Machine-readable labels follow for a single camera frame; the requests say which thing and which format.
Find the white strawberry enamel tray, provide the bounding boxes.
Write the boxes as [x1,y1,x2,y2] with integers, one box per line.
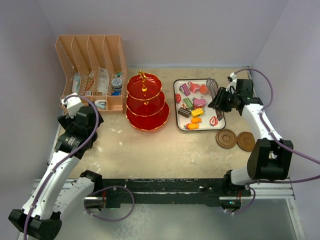
[173,77,226,132]

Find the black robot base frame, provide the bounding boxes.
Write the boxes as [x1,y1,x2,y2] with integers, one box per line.
[80,170,251,209]

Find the brown round coaster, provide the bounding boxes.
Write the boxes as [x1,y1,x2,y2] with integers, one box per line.
[215,128,237,149]
[237,131,256,152]

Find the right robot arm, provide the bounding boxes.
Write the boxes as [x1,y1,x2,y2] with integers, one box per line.
[208,79,294,196]

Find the small carton box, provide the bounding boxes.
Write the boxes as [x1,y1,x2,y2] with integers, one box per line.
[60,94,74,106]

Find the right brown round coaster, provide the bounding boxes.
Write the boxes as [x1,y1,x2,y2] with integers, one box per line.
[237,131,256,152]

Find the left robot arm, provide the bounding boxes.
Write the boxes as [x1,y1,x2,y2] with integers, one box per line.
[8,106,104,240]

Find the white blue tube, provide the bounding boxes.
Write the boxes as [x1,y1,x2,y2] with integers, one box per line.
[72,72,81,94]

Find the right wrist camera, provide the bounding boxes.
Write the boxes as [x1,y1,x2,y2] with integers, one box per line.
[226,72,237,94]

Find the chocolate cake slice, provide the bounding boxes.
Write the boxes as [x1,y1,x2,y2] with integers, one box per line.
[177,107,191,118]

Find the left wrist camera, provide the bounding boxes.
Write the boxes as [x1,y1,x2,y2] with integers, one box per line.
[64,93,84,119]

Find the pink heart cake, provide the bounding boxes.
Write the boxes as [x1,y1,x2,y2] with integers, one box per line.
[188,82,201,93]

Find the metal serving tongs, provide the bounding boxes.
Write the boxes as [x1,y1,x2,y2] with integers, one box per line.
[205,77,224,121]

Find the left brown round coaster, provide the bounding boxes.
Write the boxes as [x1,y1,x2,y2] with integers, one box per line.
[215,128,237,149]

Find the red three-tier cake stand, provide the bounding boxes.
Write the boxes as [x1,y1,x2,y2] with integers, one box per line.
[125,71,170,131]

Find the pink striped cake slice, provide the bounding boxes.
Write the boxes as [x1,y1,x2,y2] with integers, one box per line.
[193,98,207,108]

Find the orange fish pastry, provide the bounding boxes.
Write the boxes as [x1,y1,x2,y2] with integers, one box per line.
[185,123,199,130]
[191,117,202,124]

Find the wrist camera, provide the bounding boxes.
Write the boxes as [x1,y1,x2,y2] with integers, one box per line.
[64,93,84,119]
[226,72,237,94]

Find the upper orange fish pastry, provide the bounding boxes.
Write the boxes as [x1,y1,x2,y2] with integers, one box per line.
[191,117,202,124]

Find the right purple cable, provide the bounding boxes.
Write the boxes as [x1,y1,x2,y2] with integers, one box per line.
[233,68,320,185]

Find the peach desk file organizer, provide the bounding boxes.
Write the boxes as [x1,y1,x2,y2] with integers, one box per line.
[55,34,128,114]

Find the purple cable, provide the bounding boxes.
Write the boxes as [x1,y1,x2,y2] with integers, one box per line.
[233,68,320,185]
[22,94,100,240]

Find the lower orange fish pastry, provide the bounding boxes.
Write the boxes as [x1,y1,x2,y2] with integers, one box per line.
[185,123,199,130]

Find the purple striped cake slice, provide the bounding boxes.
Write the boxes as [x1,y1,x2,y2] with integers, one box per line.
[179,83,191,97]

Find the green striped cake slice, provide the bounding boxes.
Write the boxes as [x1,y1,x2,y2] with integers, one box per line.
[183,97,194,111]

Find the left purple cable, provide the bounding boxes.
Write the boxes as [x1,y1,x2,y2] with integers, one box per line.
[22,94,100,240]

